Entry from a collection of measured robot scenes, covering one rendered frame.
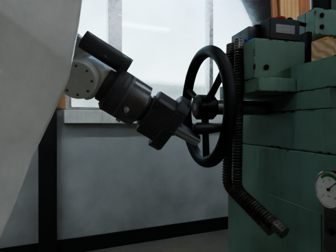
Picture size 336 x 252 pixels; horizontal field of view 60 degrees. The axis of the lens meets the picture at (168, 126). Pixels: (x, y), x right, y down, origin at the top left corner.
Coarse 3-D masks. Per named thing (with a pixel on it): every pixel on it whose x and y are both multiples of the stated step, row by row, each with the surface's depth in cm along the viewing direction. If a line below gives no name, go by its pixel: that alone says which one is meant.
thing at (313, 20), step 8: (312, 8) 76; (320, 8) 75; (304, 16) 78; (312, 16) 75; (320, 16) 75; (328, 16) 76; (312, 24) 75; (320, 24) 75; (328, 24) 76; (312, 32) 75; (320, 32) 75; (328, 32) 76; (312, 40) 80
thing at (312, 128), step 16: (272, 112) 73; (288, 112) 67; (304, 112) 62; (320, 112) 58; (256, 128) 80; (272, 128) 73; (288, 128) 67; (304, 128) 62; (320, 128) 58; (256, 144) 80; (272, 144) 73; (288, 144) 67; (304, 144) 62; (320, 144) 58
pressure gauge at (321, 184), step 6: (318, 174) 50; (324, 174) 49; (330, 174) 48; (318, 180) 50; (324, 180) 49; (330, 180) 48; (318, 186) 50; (324, 186) 49; (318, 192) 50; (324, 192) 49; (330, 192) 48; (318, 198) 50; (324, 198) 49; (330, 198) 48; (324, 204) 49; (330, 204) 48
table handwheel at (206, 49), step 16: (208, 48) 65; (192, 64) 75; (224, 64) 58; (192, 80) 79; (224, 80) 57; (192, 96) 76; (208, 96) 66; (224, 96) 57; (192, 112) 71; (208, 112) 68; (224, 112) 57; (256, 112) 73; (224, 128) 58; (192, 144) 77; (208, 144) 69; (224, 144) 59; (208, 160) 65
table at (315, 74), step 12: (324, 60) 57; (300, 72) 63; (312, 72) 60; (324, 72) 57; (252, 84) 64; (264, 84) 62; (276, 84) 63; (288, 84) 64; (300, 84) 63; (312, 84) 60; (324, 84) 57; (252, 96) 75; (264, 96) 75
